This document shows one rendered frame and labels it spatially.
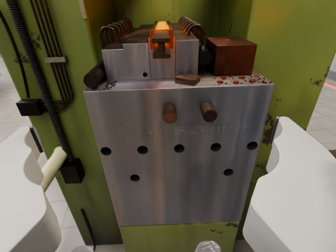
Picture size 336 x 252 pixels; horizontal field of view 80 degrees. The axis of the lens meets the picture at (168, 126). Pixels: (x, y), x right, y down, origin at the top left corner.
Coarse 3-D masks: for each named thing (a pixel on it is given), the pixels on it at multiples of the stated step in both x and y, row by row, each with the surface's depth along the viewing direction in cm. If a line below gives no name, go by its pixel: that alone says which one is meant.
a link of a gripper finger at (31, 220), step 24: (0, 144) 9; (24, 144) 9; (0, 168) 8; (24, 168) 8; (0, 192) 7; (24, 192) 7; (0, 216) 6; (24, 216) 6; (48, 216) 6; (0, 240) 5; (24, 240) 5; (48, 240) 6
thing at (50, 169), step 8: (56, 152) 67; (64, 152) 69; (48, 160) 64; (56, 160) 65; (64, 160) 69; (48, 168) 61; (56, 168) 63; (48, 176) 60; (40, 184) 56; (48, 184) 59
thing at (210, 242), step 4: (200, 244) 5; (204, 244) 5; (208, 244) 5; (212, 244) 5; (216, 244) 5; (76, 248) 5; (80, 248) 5; (84, 248) 5; (88, 248) 5; (196, 248) 5; (200, 248) 5; (204, 248) 5; (208, 248) 5; (212, 248) 5; (216, 248) 5
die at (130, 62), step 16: (128, 32) 65; (144, 32) 55; (176, 32) 52; (112, 48) 42; (128, 48) 41; (144, 48) 41; (176, 48) 41; (192, 48) 42; (112, 64) 43; (128, 64) 43; (144, 64) 43; (160, 64) 43; (176, 64) 43; (192, 64) 43
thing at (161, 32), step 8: (160, 24) 55; (152, 32) 38; (160, 32) 36; (168, 32) 36; (152, 40) 31; (160, 40) 31; (168, 40) 31; (152, 48) 40; (160, 48) 31; (168, 48) 36; (160, 56) 32; (168, 56) 32
